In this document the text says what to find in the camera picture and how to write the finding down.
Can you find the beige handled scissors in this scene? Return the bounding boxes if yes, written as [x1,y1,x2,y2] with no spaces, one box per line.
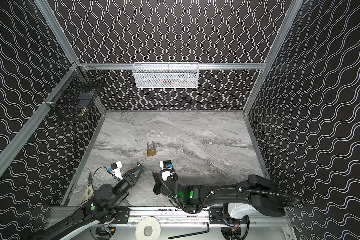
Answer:
[80,173,95,205]

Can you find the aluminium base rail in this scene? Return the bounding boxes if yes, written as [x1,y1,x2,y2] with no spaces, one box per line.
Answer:
[45,207,289,229]

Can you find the black hex key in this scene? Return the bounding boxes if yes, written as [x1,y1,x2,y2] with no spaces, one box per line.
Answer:
[168,222,210,240]

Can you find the white mesh wall basket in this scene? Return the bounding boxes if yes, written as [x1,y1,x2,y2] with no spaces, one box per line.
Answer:
[133,62,200,89]

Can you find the brass padlock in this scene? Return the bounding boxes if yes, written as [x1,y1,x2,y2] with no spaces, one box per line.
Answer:
[147,141,157,157]

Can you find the black wire wall basket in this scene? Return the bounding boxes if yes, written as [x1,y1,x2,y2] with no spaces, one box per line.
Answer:
[47,66,106,122]

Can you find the white tape roll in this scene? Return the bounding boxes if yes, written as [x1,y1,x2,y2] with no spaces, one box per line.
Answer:
[135,217,162,240]

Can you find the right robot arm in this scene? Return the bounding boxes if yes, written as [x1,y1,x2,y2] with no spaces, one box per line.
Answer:
[153,170,285,217]

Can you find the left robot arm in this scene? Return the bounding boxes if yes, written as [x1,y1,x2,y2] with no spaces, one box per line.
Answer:
[29,164,146,240]

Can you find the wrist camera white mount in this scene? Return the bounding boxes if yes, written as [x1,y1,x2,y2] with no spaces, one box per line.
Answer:
[108,161,123,181]
[160,160,175,181]

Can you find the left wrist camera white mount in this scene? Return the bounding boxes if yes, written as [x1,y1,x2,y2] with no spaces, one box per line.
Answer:
[108,161,123,181]

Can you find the black corrugated cable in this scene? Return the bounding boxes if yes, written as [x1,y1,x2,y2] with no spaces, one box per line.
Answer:
[158,176,301,211]

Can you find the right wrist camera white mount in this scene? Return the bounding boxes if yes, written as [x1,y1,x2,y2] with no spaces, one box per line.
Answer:
[160,160,175,181]

